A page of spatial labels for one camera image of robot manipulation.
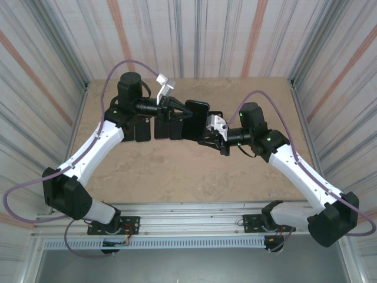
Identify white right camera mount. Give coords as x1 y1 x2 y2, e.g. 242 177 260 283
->
212 115 229 142

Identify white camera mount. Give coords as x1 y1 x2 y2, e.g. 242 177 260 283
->
212 115 229 142
155 73 170 106

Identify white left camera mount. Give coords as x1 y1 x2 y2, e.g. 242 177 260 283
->
155 73 170 106

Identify thin black right gripper wire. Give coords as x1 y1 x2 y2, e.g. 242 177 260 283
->
237 145 257 159

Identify aluminium frame profile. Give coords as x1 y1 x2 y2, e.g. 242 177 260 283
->
288 78 323 167
58 81 91 167

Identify aluminium mounting rail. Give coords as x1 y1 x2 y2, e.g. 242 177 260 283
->
31 202 353 238

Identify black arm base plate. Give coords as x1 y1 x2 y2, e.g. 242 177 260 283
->
87 216 141 236
242 214 297 233

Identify white slotted cable duct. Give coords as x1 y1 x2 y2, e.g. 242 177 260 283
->
43 238 266 250

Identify orange base wires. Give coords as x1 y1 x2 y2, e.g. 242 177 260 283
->
121 223 133 246
266 225 286 244

